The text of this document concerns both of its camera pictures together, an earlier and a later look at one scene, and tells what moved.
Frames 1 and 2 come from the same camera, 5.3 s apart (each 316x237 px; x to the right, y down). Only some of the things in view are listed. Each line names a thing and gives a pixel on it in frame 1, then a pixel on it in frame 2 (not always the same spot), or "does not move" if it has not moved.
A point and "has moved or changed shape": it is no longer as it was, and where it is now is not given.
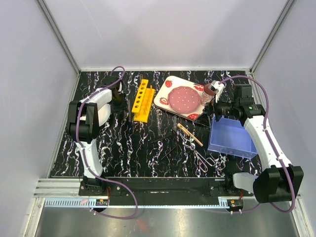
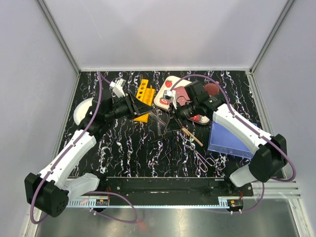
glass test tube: [129, 110] has moved or changed shape
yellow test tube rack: [142, 102] does not move
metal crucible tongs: [202, 161] does not move
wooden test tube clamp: [188, 133] does not move
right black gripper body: [213, 106] to [177, 115]
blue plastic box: [229, 136] does not move
